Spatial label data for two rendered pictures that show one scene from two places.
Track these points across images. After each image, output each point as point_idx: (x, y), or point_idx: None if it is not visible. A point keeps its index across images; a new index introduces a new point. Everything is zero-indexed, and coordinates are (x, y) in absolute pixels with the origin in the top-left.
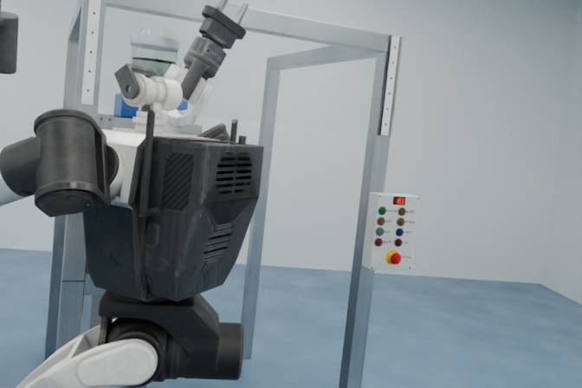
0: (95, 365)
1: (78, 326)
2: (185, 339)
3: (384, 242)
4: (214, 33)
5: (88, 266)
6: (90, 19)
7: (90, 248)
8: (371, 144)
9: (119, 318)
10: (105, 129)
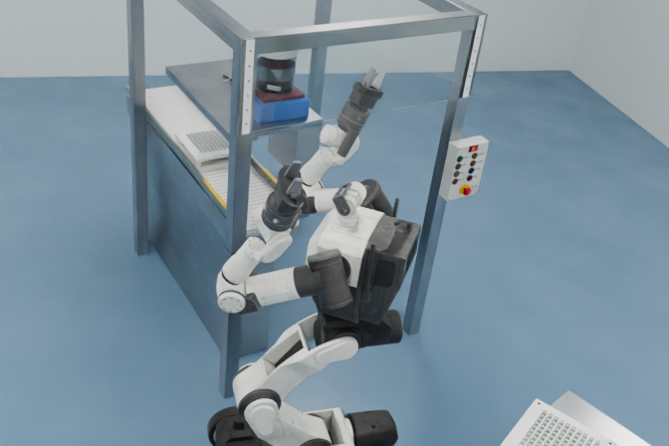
0: (326, 353)
1: None
2: (372, 333)
3: (459, 180)
4: (362, 104)
5: (319, 305)
6: (247, 71)
7: None
8: (452, 103)
9: None
10: (252, 140)
